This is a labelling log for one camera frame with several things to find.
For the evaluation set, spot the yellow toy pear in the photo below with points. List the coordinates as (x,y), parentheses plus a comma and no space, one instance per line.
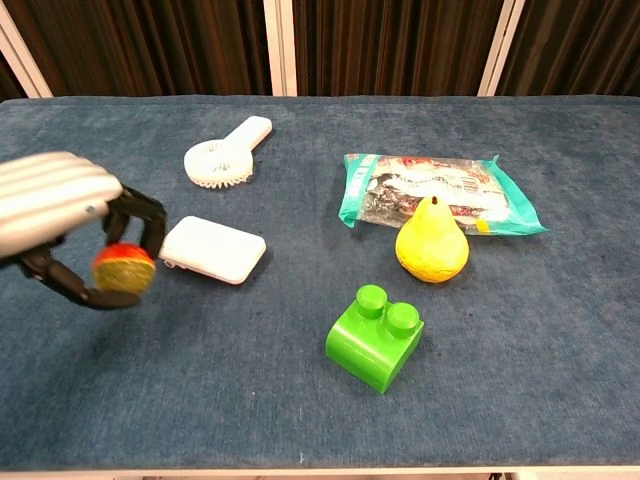
(432,242)

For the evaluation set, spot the white handheld fan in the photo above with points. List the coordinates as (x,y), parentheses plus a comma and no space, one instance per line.
(225,156)

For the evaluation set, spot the red yellow round fruit half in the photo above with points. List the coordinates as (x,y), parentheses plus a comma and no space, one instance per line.
(123,267)

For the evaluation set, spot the blue table cloth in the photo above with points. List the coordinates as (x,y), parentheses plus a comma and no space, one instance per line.
(320,380)

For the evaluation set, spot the green two-stud building block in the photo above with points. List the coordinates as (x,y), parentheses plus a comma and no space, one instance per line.
(372,340)

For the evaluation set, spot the white rectangular plastic case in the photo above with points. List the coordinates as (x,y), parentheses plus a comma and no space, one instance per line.
(212,249)

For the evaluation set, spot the white frame post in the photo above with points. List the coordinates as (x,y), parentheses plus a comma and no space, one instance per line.
(20,55)
(497,47)
(280,47)

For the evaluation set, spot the teal snack packet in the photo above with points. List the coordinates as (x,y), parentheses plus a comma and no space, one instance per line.
(430,187)

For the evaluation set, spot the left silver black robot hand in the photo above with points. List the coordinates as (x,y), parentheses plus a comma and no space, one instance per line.
(45,195)

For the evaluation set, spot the dark pleated curtain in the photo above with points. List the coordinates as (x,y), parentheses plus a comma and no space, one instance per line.
(390,45)

